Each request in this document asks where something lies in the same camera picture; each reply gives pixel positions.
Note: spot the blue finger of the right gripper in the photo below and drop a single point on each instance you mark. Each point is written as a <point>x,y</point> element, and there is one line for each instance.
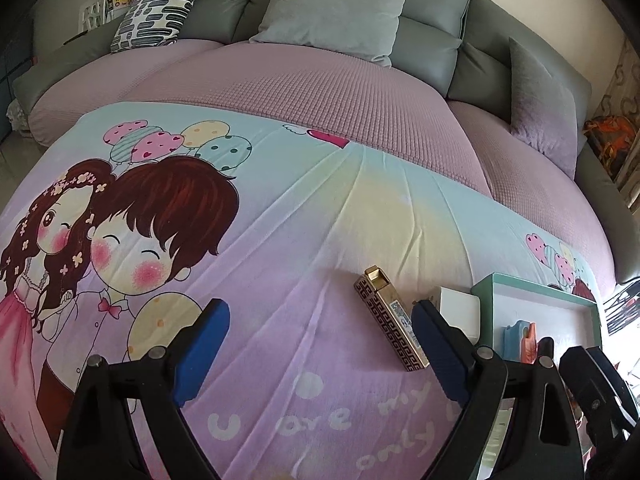
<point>627,401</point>
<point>583,376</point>

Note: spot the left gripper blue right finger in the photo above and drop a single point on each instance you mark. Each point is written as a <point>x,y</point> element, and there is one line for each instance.
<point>444,348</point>

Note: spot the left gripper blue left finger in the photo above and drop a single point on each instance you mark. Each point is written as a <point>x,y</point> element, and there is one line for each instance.
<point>194,349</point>

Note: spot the teal rimmed white tray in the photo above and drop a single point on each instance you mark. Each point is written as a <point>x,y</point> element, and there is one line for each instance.
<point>504,301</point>

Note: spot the gold patterned long box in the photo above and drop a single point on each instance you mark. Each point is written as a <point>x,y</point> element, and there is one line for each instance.
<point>381,298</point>

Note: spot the cartoon couple printed sheet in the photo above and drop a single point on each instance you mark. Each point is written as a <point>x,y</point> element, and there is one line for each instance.
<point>142,213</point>

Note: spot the orange red decoration bag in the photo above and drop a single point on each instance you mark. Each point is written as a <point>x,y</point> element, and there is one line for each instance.
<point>611,138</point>

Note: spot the grey purple right pillow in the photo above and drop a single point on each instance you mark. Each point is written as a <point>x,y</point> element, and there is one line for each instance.
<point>543,111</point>

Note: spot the pink waffle sofa cover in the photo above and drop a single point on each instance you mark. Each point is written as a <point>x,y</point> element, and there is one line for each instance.
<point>333,93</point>

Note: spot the patterned beige curtain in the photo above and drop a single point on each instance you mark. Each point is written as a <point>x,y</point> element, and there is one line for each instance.
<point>621,98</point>

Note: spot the grey sofa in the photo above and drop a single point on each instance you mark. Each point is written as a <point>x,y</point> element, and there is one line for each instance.
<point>460,48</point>

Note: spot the black white patterned pillow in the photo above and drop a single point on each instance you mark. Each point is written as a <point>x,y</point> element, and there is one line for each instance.
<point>151,23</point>

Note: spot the light grey middle pillow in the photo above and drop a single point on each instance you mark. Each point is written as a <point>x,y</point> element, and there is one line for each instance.
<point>364,29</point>

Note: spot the white wall charger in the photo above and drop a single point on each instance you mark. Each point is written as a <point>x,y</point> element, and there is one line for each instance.
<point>459,309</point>

